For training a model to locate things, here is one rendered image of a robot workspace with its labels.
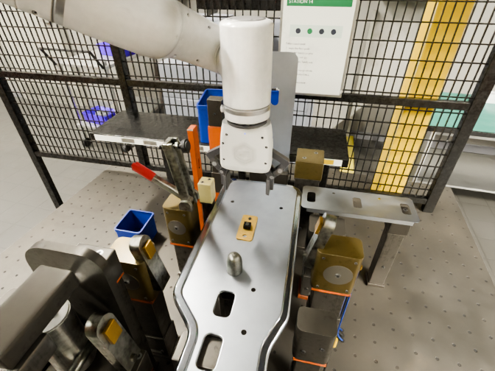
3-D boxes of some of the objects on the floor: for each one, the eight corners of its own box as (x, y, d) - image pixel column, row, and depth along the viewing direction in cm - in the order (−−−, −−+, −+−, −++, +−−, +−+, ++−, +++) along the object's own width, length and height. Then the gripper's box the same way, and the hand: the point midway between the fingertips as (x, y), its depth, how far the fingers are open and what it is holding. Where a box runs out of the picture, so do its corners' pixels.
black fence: (392, 320, 156) (595, -58, 65) (68, 258, 190) (-97, -49, 99) (388, 297, 167) (556, -54, 77) (82, 243, 201) (-55, -47, 110)
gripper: (296, 109, 55) (289, 183, 66) (208, 102, 58) (214, 174, 69) (292, 125, 50) (285, 205, 60) (194, 117, 53) (203, 194, 63)
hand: (247, 185), depth 64 cm, fingers open, 8 cm apart
